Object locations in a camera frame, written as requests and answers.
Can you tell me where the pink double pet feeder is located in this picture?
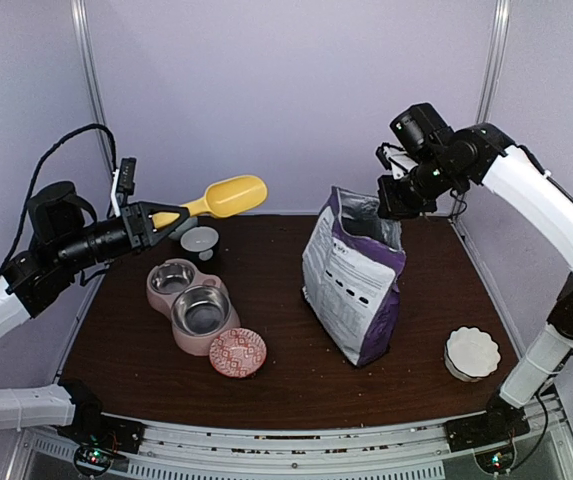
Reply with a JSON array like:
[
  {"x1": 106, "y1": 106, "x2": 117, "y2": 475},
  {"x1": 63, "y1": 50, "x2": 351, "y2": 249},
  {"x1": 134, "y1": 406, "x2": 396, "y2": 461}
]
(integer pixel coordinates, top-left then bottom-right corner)
[{"x1": 146, "y1": 259, "x2": 241, "y2": 357}]

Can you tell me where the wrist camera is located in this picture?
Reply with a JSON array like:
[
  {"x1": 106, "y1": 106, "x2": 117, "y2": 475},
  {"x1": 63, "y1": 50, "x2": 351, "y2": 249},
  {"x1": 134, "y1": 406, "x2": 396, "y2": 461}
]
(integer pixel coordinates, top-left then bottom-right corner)
[
  {"x1": 110, "y1": 157, "x2": 137, "y2": 216},
  {"x1": 375, "y1": 143, "x2": 417, "y2": 180}
]

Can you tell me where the aluminium right corner post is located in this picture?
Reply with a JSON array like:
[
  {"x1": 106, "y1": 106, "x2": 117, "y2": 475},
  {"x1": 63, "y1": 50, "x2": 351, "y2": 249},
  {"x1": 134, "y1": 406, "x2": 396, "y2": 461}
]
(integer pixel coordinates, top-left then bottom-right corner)
[{"x1": 453, "y1": 0, "x2": 511, "y2": 221}]

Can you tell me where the black white ceramic bowl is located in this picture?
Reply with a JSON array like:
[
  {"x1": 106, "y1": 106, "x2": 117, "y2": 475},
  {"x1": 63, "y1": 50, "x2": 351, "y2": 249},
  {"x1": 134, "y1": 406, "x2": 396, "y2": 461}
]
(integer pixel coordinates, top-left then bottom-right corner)
[{"x1": 179, "y1": 226, "x2": 220, "y2": 264}]

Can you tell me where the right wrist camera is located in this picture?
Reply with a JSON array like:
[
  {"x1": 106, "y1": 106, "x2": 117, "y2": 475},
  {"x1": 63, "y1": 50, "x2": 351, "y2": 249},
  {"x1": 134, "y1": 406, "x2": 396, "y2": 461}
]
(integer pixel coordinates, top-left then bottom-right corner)
[{"x1": 375, "y1": 143, "x2": 417, "y2": 180}]

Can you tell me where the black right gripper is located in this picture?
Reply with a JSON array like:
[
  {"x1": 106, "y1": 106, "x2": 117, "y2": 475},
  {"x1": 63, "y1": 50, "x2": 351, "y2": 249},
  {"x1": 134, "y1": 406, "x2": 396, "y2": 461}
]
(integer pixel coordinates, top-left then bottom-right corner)
[{"x1": 378, "y1": 151, "x2": 466, "y2": 217}]

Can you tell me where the small grey ceramic bowl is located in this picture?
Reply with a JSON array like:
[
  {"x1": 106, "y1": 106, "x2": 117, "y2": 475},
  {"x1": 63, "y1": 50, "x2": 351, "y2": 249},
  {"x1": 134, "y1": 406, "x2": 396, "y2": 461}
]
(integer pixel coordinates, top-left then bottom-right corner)
[{"x1": 168, "y1": 217, "x2": 199, "y2": 242}]

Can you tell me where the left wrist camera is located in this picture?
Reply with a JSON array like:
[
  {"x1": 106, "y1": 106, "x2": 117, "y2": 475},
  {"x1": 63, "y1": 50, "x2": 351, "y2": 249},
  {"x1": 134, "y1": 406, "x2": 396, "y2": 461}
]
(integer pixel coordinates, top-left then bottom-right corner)
[{"x1": 110, "y1": 157, "x2": 137, "y2": 216}]

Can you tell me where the left round circuit board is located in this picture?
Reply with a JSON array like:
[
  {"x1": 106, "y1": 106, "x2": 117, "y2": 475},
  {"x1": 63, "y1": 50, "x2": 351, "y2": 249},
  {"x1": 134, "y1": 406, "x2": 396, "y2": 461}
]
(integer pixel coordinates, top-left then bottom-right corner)
[{"x1": 72, "y1": 445, "x2": 118, "y2": 476}]

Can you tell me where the aluminium front frame rail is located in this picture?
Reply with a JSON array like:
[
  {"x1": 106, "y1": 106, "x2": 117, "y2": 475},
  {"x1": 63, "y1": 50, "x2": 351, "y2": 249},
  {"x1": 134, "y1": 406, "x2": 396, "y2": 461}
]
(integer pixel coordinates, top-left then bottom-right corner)
[{"x1": 13, "y1": 392, "x2": 573, "y2": 480}]

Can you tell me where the red patterned ceramic bowl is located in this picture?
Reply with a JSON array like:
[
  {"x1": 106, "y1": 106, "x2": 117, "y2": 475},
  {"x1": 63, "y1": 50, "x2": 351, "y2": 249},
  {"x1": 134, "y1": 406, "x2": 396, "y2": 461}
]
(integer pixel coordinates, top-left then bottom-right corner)
[{"x1": 209, "y1": 327, "x2": 267, "y2": 379}]

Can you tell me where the aluminium corner post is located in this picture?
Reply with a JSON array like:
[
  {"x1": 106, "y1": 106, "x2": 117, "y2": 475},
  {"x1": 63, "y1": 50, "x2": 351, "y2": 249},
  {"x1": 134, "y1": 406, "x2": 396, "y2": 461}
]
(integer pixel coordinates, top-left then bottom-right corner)
[
  {"x1": 69, "y1": 0, "x2": 117, "y2": 166},
  {"x1": 453, "y1": 0, "x2": 511, "y2": 221}
]

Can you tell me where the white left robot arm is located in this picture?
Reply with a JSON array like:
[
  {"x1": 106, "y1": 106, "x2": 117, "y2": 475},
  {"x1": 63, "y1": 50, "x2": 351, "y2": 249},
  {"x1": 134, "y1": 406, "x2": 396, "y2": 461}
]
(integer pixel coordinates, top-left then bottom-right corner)
[{"x1": 0, "y1": 181, "x2": 191, "y2": 444}]

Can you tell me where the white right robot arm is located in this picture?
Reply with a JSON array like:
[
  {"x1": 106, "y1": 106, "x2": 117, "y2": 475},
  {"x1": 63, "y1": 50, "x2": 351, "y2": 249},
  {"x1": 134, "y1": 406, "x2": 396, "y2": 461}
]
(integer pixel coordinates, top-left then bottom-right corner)
[{"x1": 376, "y1": 103, "x2": 573, "y2": 442}]

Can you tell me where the white scalloped ceramic bowl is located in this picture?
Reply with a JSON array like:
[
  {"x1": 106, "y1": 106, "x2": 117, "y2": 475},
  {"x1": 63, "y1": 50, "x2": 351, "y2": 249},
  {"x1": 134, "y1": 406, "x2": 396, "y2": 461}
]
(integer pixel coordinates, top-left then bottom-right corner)
[{"x1": 444, "y1": 327, "x2": 501, "y2": 382}]

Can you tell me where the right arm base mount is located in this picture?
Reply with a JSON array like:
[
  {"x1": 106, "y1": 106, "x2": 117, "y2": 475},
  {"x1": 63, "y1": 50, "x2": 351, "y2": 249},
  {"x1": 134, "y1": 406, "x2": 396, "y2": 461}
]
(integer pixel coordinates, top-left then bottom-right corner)
[{"x1": 444, "y1": 392, "x2": 530, "y2": 452}]

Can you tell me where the yellow plastic food scoop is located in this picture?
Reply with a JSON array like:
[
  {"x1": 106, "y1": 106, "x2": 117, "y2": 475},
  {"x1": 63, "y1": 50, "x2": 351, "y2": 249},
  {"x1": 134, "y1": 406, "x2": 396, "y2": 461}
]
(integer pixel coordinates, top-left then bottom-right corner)
[{"x1": 153, "y1": 174, "x2": 269, "y2": 227}]

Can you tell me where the aluminium left corner post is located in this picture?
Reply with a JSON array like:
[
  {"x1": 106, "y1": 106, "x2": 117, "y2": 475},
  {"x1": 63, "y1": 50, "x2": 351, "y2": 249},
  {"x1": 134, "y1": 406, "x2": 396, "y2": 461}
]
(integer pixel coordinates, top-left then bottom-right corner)
[{"x1": 69, "y1": 0, "x2": 117, "y2": 166}]

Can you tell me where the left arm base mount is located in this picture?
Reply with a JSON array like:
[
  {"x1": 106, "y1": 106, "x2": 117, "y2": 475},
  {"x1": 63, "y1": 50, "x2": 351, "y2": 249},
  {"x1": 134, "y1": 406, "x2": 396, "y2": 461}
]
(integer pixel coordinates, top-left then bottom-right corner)
[{"x1": 56, "y1": 380, "x2": 145, "y2": 454}]

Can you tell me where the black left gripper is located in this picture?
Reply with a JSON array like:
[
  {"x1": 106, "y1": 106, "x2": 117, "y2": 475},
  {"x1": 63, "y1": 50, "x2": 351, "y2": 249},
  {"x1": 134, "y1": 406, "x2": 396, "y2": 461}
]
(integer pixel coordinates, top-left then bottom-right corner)
[{"x1": 54, "y1": 199, "x2": 188, "y2": 274}]

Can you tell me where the round circuit board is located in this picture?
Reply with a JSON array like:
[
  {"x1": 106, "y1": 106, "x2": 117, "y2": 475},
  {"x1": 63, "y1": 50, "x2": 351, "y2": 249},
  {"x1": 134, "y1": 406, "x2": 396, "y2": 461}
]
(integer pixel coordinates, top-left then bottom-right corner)
[
  {"x1": 474, "y1": 445, "x2": 516, "y2": 475},
  {"x1": 72, "y1": 445, "x2": 118, "y2": 476}
]

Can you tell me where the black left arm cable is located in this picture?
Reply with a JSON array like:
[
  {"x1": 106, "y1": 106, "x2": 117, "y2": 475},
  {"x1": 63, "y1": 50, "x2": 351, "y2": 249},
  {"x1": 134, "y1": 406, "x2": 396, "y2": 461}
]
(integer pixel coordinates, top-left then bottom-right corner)
[{"x1": 0, "y1": 123, "x2": 120, "y2": 311}]

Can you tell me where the purple puppy food bag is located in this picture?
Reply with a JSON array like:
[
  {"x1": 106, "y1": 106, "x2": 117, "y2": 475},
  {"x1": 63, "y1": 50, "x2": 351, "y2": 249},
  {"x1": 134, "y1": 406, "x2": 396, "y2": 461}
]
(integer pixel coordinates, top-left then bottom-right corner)
[{"x1": 302, "y1": 186, "x2": 407, "y2": 368}]

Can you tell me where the right round circuit board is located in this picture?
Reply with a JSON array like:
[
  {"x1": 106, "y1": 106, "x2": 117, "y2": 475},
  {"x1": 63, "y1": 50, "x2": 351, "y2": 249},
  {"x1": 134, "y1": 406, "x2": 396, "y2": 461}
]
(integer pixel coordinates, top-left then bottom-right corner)
[{"x1": 474, "y1": 445, "x2": 516, "y2": 475}]

